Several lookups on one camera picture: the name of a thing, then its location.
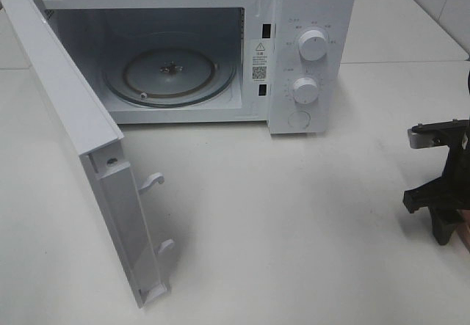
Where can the lower white dial knob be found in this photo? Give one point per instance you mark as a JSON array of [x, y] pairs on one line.
[[305, 90]]

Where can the glass microwave turntable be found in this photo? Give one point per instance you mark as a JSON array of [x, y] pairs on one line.
[[168, 77]]

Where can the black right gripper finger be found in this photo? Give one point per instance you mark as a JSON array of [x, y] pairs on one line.
[[444, 223]]

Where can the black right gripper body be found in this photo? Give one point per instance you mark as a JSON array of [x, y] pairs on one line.
[[447, 194]]

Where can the upper white dial knob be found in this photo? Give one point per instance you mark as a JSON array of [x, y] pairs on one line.
[[313, 44]]

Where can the white dial knob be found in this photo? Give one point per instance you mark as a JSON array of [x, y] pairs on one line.
[[305, 90], [313, 44]]

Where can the pink round plate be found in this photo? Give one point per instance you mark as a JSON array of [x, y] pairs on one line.
[[463, 227]]

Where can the round door release button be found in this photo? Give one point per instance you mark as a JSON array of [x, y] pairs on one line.
[[299, 120]]

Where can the white microwave oven body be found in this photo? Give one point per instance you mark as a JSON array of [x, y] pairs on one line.
[[260, 36]]

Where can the white microwave door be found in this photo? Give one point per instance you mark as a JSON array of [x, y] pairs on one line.
[[96, 141]]

